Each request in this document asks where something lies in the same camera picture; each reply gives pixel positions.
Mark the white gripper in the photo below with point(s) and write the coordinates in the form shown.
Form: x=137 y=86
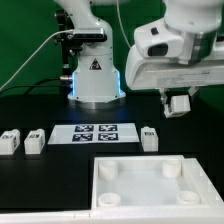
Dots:
x=161 y=73

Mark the white L-shaped obstacle fence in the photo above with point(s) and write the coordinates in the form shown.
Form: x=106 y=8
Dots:
x=178 y=214

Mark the white square tabletop part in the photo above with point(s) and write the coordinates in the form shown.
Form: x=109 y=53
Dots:
x=140 y=181

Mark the white marker base plate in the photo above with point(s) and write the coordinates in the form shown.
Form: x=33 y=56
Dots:
x=94 y=133

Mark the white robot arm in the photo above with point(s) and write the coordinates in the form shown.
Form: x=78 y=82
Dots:
x=96 y=82

